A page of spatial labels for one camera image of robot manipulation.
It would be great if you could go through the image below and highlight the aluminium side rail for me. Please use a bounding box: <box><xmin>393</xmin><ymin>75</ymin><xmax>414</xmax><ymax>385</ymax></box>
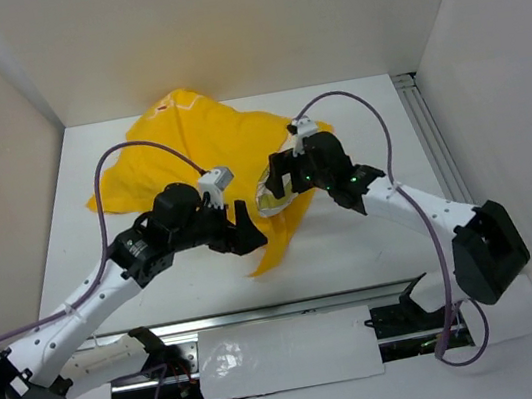
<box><xmin>390</xmin><ymin>72</ymin><xmax>474</xmax><ymax>204</ymax></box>

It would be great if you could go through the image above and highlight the aluminium front rail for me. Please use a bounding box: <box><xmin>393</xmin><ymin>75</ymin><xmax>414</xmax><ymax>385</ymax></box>
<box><xmin>84</xmin><ymin>277</ymin><xmax>432</xmax><ymax>353</ymax></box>

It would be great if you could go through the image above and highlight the white cover plate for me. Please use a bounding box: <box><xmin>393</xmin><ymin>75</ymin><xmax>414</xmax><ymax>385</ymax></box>
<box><xmin>197</xmin><ymin>306</ymin><xmax>384</xmax><ymax>399</ymax></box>

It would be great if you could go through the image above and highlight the yellow pillowcase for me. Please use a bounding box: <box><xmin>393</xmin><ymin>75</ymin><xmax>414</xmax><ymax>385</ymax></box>
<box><xmin>68</xmin><ymin>64</ymin><xmax>358</xmax><ymax>303</ymax></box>

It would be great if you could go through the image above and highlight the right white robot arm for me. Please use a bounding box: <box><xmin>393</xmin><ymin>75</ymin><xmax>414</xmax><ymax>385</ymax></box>
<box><xmin>265</xmin><ymin>131</ymin><xmax>530</xmax><ymax>329</ymax></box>

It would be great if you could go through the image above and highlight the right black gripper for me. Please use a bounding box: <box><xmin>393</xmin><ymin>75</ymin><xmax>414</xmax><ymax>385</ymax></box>
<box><xmin>261</xmin><ymin>141</ymin><xmax>335</xmax><ymax>199</ymax></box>

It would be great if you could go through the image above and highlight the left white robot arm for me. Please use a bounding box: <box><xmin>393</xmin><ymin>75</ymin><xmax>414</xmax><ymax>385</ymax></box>
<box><xmin>0</xmin><ymin>167</ymin><xmax>267</xmax><ymax>399</ymax></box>

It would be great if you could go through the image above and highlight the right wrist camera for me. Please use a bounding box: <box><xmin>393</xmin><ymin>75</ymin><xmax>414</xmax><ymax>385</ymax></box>
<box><xmin>287</xmin><ymin>116</ymin><xmax>320</xmax><ymax>157</ymax></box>

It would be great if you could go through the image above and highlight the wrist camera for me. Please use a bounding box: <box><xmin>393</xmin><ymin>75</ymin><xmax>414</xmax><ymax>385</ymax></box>
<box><xmin>197</xmin><ymin>166</ymin><xmax>234</xmax><ymax>210</ymax></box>
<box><xmin>287</xmin><ymin>116</ymin><xmax>320</xmax><ymax>157</ymax></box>

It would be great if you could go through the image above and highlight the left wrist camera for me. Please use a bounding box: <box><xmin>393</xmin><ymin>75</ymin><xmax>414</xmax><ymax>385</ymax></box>
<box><xmin>197</xmin><ymin>166</ymin><xmax>234</xmax><ymax>210</ymax></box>

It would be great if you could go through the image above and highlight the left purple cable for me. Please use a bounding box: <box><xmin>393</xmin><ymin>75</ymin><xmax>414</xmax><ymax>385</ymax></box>
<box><xmin>0</xmin><ymin>129</ymin><xmax>243</xmax><ymax>399</ymax></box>

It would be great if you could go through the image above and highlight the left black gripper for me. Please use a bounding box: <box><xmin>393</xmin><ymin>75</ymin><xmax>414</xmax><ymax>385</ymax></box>
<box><xmin>164</xmin><ymin>186</ymin><xmax>269</xmax><ymax>265</ymax></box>

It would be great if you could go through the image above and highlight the cream quilted pillow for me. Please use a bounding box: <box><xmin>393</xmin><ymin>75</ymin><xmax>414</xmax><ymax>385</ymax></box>
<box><xmin>255</xmin><ymin>167</ymin><xmax>297</xmax><ymax>218</ymax></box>

